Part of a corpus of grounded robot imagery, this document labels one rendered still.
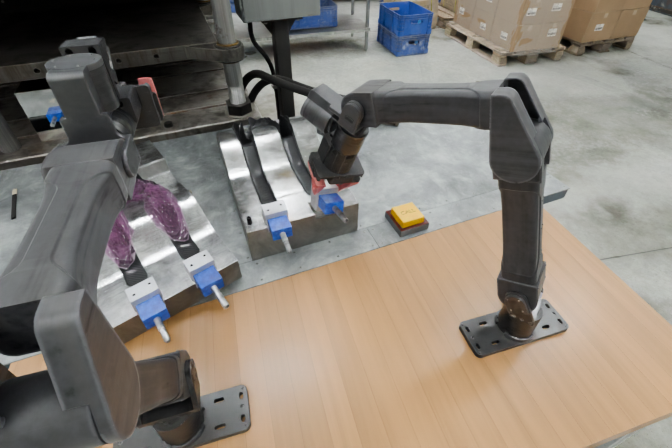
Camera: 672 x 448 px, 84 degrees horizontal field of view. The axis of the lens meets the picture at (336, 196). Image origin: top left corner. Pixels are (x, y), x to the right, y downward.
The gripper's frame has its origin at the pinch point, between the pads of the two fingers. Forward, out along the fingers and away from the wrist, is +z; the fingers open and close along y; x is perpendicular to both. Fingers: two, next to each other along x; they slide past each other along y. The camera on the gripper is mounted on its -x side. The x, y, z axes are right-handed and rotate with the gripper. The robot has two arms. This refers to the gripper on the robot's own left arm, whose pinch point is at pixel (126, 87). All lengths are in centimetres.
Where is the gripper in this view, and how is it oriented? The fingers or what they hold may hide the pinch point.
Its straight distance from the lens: 72.6
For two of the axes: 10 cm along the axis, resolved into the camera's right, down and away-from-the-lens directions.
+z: -2.8, -5.9, 7.6
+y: -9.6, 1.8, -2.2
